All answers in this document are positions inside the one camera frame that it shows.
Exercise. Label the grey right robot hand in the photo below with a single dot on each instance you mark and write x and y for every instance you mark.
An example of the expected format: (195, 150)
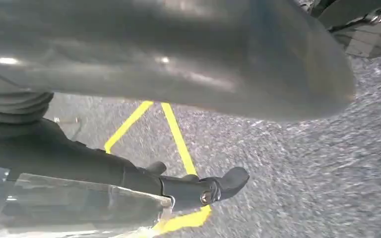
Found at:
(177, 49)

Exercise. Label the yellow floor tape marking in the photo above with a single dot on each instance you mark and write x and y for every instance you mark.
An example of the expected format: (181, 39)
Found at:
(177, 131)

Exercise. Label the black silver robot leg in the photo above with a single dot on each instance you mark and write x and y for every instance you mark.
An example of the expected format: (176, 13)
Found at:
(374, 36)

